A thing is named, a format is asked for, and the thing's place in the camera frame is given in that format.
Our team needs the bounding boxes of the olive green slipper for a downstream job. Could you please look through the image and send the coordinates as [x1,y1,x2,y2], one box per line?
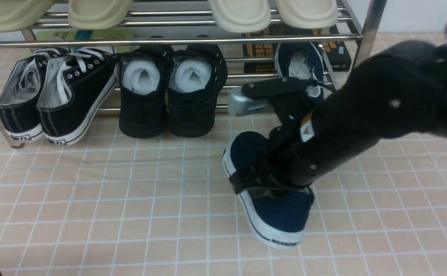
[68,0,133,30]
[0,0,57,33]

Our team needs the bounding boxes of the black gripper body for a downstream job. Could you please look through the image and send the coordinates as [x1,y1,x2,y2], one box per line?
[229,79,337,194]

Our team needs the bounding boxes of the green book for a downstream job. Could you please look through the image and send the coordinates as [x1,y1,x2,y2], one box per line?
[21,29,136,59]

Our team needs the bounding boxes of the black knit shoe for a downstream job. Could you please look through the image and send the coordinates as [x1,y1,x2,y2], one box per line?
[118,45,173,139]
[167,44,228,138]

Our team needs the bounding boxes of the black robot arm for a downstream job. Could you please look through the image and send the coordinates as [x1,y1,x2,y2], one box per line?
[228,25,447,194]

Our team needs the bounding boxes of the olive green slipper far left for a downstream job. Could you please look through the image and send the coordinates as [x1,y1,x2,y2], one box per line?
[0,0,57,33]

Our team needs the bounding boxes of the black canvas sneaker white laces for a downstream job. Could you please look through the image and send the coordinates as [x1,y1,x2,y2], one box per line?
[36,46,118,146]

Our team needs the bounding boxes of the black knit shoe left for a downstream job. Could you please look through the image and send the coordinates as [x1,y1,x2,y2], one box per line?
[118,45,173,139]

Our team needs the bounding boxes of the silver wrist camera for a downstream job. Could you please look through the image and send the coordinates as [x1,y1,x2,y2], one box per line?
[227,86,274,117]

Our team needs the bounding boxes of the navy slip-on shoe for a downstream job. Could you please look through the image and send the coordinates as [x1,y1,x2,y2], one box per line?
[222,131,315,250]
[274,42,324,84]

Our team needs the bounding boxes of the black canvas sneaker far left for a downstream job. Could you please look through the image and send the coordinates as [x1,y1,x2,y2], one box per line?
[0,47,71,144]

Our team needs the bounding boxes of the black knit shoe right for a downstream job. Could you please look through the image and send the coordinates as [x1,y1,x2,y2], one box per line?
[167,44,228,138]

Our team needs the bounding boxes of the cream slipper far right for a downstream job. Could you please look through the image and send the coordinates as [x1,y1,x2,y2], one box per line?
[275,0,339,29]

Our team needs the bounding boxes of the cream slipper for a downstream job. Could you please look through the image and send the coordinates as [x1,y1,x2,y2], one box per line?
[207,0,271,33]
[275,0,339,29]

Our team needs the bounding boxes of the stainless steel shoe rack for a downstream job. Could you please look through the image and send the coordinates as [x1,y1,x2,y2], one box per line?
[0,0,386,148]

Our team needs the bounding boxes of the black book yellow text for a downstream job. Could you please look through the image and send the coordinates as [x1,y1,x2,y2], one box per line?
[241,23,352,73]

